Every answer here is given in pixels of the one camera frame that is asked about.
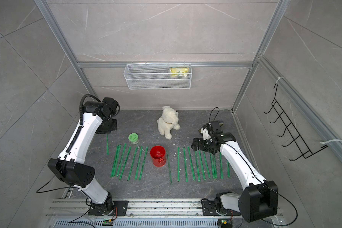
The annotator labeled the small green lidded jar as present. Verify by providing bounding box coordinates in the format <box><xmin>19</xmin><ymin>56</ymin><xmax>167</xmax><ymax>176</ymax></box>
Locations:
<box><xmin>128</xmin><ymin>133</ymin><xmax>139</xmax><ymax>145</ymax></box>

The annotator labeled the seventeenth green straw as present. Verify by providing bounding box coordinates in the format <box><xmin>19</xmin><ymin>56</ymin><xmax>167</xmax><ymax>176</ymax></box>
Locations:
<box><xmin>112</xmin><ymin>144</ymin><xmax>122</xmax><ymax>177</ymax></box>

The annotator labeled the sixteenth green straw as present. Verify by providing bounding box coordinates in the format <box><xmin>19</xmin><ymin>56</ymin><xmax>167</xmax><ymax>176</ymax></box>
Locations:
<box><xmin>116</xmin><ymin>143</ymin><xmax>127</xmax><ymax>177</ymax></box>

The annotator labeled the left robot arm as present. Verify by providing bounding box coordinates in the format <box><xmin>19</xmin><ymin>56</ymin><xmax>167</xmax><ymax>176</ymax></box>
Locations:
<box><xmin>47</xmin><ymin>94</ymin><xmax>120</xmax><ymax>216</ymax></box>

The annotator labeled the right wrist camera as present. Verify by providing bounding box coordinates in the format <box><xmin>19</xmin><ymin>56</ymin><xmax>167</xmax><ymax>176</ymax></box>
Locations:
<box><xmin>202</xmin><ymin>121</ymin><xmax>221</xmax><ymax>140</ymax></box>

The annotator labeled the red cylindrical container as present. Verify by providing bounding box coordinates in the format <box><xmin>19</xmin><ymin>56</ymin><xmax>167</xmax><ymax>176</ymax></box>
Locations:
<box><xmin>150</xmin><ymin>145</ymin><xmax>166</xmax><ymax>167</ymax></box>

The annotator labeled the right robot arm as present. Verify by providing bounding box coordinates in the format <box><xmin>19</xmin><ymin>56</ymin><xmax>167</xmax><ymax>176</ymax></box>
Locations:
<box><xmin>192</xmin><ymin>133</ymin><xmax>298</xmax><ymax>227</ymax></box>

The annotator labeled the eleventh green straw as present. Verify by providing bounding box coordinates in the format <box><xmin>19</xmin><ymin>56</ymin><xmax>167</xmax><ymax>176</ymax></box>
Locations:
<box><xmin>227</xmin><ymin>162</ymin><xmax>230</xmax><ymax>178</ymax></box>

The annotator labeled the metal base rail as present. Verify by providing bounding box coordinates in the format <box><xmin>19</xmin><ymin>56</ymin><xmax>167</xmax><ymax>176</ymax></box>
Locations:
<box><xmin>41</xmin><ymin>199</ymin><xmax>284</xmax><ymax>228</ymax></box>

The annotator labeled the thirteenth green straw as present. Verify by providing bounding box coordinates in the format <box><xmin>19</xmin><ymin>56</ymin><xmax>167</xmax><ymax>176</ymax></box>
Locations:
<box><xmin>138</xmin><ymin>146</ymin><xmax>148</xmax><ymax>180</ymax></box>

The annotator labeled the white wire mesh basket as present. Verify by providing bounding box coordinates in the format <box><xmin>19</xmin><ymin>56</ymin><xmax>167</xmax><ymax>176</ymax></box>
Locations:
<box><xmin>123</xmin><ymin>63</ymin><xmax>192</xmax><ymax>90</ymax></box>

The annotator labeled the green straw bundle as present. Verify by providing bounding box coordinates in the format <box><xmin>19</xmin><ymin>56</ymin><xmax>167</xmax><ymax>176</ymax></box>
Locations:
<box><xmin>106</xmin><ymin>134</ymin><xmax>109</xmax><ymax>155</ymax></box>

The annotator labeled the twelfth green straw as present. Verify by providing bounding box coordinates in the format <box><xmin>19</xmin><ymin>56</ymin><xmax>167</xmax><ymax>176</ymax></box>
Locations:
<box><xmin>135</xmin><ymin>146</ymin><xmax>143</xmax><ymax>180</ymax></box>

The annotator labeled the black wire hook rack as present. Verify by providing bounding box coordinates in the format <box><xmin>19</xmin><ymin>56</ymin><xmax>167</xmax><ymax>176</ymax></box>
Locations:
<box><xmin>264</xmin><ymin>84</ymin><xmax>328</xmax><ymax>162</ymax></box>

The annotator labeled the white plush dog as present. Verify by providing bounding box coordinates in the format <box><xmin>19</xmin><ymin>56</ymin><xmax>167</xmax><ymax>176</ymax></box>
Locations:
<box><xmin>157</xmin><ymin>105</ymin><xmax>181</xmax><ymax>140</ymax></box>

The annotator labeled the fifteenth green straw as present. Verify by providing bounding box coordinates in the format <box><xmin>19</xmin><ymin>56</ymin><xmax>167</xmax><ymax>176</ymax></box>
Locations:
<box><xmin>118</xmin><ymin>147</ymin><xmax>131</xmax><ymax>181</ymax></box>

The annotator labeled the fourteenth green straw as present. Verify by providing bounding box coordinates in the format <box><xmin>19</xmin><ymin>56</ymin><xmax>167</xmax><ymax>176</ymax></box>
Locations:
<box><xmin>127</xmin><ymin>147</ymin><xmax>138</xmax><ymax>181</ymax></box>

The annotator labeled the yellow sponge in basket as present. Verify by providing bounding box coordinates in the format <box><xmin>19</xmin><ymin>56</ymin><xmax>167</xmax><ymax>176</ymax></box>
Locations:
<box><xmin>168</xmin><ymin>67</ymin><xmax>190</xmax><ymax>78</ymax></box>

